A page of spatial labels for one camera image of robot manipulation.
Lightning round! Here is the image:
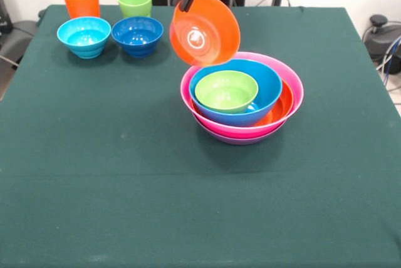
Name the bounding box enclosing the orange small bowl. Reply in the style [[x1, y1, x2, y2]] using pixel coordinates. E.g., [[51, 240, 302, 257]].
[[169, 0, 241, 68]]

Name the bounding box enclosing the green small bowl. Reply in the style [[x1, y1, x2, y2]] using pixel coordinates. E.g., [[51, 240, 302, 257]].
[[194, 70, 259, 115]]

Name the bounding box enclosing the green plastic cup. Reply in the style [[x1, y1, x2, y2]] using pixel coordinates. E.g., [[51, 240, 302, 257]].
[[117, 0, 153, 19]]

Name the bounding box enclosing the dark blue small bowl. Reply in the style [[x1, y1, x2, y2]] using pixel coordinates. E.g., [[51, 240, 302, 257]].
[[111, 16, 164, 58]]

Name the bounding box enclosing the orange plastic cup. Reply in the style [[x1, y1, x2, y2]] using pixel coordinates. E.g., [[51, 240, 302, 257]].
[[63, 0, 102, 19]]

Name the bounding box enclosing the light blue small bowl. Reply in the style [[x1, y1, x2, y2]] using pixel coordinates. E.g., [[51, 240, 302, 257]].
[[56, 16, 112, 59]]

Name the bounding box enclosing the blue medium bowl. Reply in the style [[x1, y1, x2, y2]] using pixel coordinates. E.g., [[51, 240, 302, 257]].
[[189, 59, 283, 128]]

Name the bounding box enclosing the pink large bowl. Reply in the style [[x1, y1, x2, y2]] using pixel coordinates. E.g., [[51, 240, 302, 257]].
[[180, 51, 305, 139]]

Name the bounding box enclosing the orange medium bowl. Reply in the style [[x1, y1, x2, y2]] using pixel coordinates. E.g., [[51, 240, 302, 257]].
[[252, 79, 294, 128]]

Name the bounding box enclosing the purple large bowl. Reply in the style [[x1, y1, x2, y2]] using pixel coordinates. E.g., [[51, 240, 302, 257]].
[[192, 113, 288, 146]]

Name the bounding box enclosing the black floor stand base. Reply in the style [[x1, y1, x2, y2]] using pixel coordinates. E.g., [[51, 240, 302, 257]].
[[0, 8, 46, 75], [362, 14, 401, 61]]

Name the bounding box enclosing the dark green tablecloth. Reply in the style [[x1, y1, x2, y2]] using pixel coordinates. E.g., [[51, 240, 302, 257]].
[[0, 4, 401, 268]]

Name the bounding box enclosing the bundle of cables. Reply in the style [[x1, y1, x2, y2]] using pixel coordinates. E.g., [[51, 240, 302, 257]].
[[375, 34, 401, 106]]

